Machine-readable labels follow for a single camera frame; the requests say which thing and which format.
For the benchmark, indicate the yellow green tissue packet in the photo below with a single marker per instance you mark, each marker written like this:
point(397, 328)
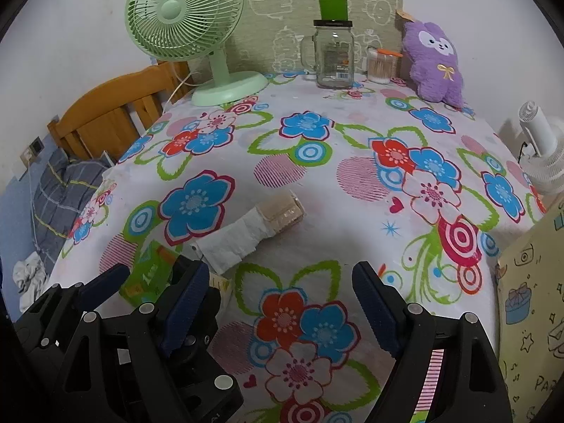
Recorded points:
point(147, 268)

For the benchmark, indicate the white beige cloth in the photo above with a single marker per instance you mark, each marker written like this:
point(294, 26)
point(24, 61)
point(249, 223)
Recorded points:
point(246, 233)

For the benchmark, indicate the green printed wall sheet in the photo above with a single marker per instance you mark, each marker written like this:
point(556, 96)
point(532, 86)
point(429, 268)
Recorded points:
point(286, 4)

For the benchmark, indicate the grey plaid pillow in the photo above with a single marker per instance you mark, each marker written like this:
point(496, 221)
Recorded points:
point(66, 194)

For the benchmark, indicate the glass jar mug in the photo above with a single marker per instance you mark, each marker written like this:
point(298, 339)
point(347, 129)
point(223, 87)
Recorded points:
point(332, 59)

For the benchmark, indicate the yellow printed fabric basket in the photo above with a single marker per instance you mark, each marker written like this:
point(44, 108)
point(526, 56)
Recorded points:
point(533, 317)

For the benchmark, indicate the green plastic cup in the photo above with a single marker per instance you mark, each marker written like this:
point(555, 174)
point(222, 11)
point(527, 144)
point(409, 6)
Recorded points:
point(333, 9)

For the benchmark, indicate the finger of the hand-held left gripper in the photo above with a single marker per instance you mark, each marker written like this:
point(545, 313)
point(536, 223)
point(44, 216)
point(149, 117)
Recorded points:
point(214, 313)
point(103, 283)

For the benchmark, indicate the white crumpled cloth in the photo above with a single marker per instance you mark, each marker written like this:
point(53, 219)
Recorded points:
point(28, 280)

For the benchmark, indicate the wall socket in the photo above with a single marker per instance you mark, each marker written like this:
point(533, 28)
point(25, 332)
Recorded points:
point(33, 149)

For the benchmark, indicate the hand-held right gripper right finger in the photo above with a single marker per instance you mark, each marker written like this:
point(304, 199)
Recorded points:
point(374, 313)

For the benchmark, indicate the green desk fan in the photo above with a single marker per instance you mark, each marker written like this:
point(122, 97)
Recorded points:
point(185, 13)

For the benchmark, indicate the purple plush bunny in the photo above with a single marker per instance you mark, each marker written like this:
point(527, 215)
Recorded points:
point(436, 66)

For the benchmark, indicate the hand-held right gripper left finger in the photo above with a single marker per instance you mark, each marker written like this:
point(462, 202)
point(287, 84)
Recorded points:
point(183, 315)

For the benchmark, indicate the wooden bed headboard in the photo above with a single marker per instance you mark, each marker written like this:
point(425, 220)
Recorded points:
point(110, 110)

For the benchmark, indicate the floral tablecloth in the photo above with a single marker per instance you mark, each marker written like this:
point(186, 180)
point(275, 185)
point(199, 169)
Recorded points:
point(335, 238)

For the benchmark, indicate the white standing fan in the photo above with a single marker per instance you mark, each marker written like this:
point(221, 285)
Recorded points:
point(544, 150)

